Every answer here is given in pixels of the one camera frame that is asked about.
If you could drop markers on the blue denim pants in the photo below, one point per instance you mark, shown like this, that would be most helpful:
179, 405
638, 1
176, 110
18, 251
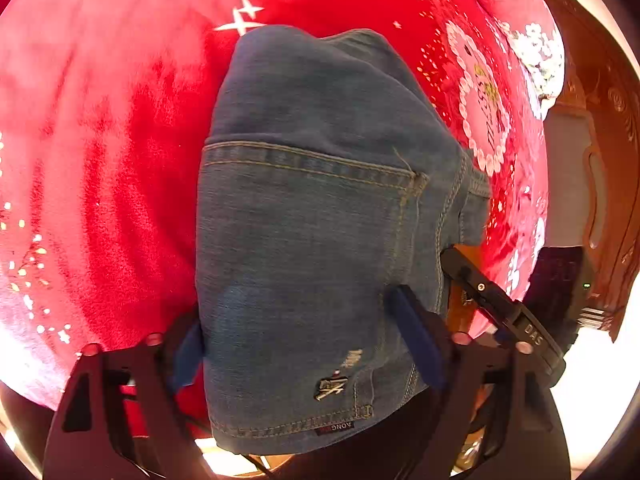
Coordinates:
320, 240

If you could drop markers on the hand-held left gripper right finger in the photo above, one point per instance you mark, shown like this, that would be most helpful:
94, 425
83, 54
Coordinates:
420, 347

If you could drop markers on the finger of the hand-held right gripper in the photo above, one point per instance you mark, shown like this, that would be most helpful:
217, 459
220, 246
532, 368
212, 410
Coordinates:
475, 285

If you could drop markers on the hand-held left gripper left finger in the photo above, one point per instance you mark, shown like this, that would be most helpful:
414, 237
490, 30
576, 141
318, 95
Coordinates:
187, 355

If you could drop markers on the red floral blanket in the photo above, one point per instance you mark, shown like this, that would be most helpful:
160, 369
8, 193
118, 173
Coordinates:
100, 160

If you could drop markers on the dark carved wooden bed frame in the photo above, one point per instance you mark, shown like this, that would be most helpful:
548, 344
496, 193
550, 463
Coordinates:
607, 110

